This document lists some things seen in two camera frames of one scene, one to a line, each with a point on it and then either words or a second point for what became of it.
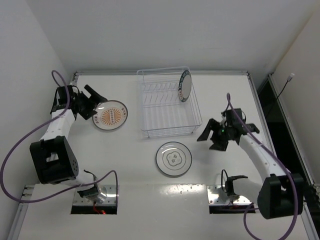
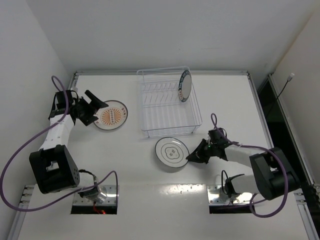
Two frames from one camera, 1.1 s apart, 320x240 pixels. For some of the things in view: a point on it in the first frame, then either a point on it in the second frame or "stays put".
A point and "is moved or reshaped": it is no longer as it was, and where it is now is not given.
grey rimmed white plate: [173, 158] is moved or reshaped
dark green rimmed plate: [185, 85] stays put
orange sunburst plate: [111, 115] stays put
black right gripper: [216, 135] → [203, 152]
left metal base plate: [110, 191] stays put
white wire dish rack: [162, 113] stays put
